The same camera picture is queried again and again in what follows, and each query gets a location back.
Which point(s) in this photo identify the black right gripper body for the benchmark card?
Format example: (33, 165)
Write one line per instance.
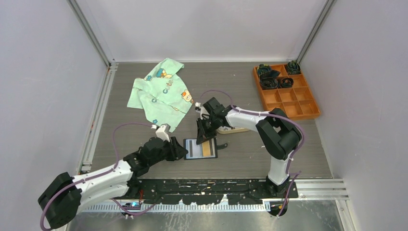
(211, 120)

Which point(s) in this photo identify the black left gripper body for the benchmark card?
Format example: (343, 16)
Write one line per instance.
(166, 152)

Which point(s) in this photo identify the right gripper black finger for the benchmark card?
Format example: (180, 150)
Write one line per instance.
(211, 129)
(204, 132)

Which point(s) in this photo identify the orange striped credit card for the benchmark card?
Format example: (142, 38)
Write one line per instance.
(207, 150)

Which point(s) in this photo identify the white striped credit card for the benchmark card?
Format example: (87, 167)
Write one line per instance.
(194, 150)

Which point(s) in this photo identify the black leather card holder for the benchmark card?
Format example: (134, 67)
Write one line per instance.
(216, 147)

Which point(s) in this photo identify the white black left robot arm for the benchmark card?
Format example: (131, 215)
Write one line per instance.
(95, 181)

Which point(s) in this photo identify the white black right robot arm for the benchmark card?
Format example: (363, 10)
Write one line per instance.
(280, 136)

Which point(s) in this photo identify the beige oval tray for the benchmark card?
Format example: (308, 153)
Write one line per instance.
(230, 130)

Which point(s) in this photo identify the green cartoon print cloth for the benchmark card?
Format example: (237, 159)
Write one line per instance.
(162, 95)

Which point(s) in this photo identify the dark rolled belt front left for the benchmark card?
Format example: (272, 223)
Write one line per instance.
(268, 83)

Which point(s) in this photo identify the dark rolled belt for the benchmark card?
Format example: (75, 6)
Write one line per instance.
(292, 68)
(268, 83)
(286, 82)
(266, 71)

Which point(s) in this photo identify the dark rolled belt back left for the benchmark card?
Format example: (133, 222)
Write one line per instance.
(266, 71)

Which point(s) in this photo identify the dark rolled belt front right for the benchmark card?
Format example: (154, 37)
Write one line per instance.
(286, 82)

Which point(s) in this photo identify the orange compartment organizer box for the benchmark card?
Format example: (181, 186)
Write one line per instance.
(297, 101)

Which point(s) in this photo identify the dark rolled belt back right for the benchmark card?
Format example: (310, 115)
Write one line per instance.
(292, 68)

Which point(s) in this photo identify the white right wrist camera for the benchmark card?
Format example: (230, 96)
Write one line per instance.
(201, 110)

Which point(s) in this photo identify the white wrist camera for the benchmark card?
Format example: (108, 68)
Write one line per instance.
(162, 132)
(201, 110)

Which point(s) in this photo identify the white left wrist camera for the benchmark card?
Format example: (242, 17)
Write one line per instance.
(162, 132)

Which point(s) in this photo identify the aluminium front rail frame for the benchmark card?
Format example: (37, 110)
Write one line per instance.
(308, 190)

